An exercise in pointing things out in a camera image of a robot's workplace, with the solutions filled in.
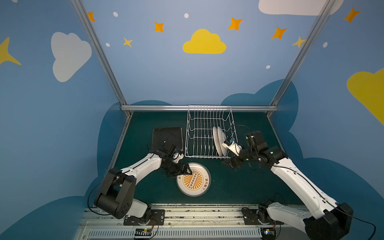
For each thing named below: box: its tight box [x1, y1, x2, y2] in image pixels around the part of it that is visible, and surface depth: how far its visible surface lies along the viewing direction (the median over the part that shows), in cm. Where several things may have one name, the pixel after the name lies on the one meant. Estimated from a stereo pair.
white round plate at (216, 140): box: [212, 126, 223, 157], surface depth 88 cm
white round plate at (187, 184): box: [176, 171, 197, 197], surface depth 85 cm
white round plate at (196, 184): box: [176, 162, 211, 197], surface depth 86 cm
